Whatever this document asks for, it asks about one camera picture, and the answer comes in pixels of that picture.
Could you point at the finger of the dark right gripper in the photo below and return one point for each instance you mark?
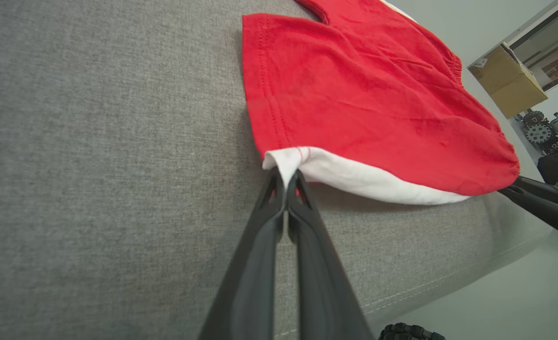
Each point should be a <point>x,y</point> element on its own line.
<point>548,212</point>
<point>543,188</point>

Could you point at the black ribbed wheel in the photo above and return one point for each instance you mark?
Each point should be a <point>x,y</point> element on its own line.
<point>408,332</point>

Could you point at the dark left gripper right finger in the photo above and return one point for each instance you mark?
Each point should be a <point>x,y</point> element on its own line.
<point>321,283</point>

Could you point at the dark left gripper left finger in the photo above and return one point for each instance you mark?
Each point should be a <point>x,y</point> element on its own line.
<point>255,264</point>

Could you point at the grey fabric sofa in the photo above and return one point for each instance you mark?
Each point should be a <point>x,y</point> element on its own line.
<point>94,165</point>

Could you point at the black toothed wheels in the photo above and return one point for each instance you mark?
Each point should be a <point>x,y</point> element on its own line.
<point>538,130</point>

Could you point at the brown cardboard box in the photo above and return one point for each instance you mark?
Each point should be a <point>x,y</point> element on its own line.
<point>508,80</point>

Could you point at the red shorts with white stripe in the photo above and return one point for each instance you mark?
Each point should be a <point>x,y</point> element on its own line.
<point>364,94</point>

